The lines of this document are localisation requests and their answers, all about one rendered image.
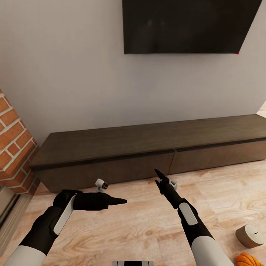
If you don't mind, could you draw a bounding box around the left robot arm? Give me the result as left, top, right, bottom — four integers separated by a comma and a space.
2, 179, 126, 266

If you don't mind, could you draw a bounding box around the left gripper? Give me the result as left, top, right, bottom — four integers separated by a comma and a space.
83, 192, 126, 211

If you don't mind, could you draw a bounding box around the pillar candle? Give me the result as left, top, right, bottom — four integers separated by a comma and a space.
236, 225, 264, 248

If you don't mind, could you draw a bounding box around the pumpkin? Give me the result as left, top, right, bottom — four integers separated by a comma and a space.
236, 253, 263, 266

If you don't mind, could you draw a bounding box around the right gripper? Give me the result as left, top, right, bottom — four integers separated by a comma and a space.
155, 169, 177, 200

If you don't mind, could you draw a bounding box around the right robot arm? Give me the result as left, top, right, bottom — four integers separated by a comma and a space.
155, 169, 235, 266

